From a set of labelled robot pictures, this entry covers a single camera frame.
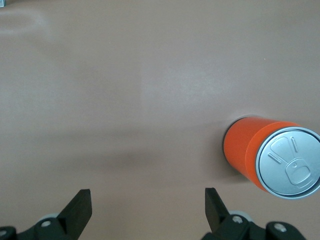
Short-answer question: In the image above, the orange can with silver lid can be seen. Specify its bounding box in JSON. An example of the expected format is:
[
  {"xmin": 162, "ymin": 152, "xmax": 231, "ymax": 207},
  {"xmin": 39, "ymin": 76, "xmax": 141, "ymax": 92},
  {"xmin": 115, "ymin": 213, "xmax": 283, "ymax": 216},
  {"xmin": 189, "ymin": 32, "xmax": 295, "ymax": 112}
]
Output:
[{"xmin": 223, "ymin": 116, "xmax": 320, "ymax": 200}]

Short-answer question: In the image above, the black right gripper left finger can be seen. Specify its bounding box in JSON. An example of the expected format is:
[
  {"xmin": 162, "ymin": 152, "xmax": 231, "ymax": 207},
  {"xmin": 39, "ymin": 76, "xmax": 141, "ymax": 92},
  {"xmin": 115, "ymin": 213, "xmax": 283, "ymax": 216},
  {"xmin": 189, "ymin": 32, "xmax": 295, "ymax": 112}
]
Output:
[{"xmin": 0, "ymin": 188, "xmax": 93, "ymax": 240}]

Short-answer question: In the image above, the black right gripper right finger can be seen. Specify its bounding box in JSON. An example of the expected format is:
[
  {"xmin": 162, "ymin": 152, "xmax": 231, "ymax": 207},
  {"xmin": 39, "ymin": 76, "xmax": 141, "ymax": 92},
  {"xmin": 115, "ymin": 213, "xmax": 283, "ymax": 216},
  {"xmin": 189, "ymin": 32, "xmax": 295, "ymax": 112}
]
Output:
[{"xmin": 202, "ymin": 187, "xmax": 305, "ymax": 240}]

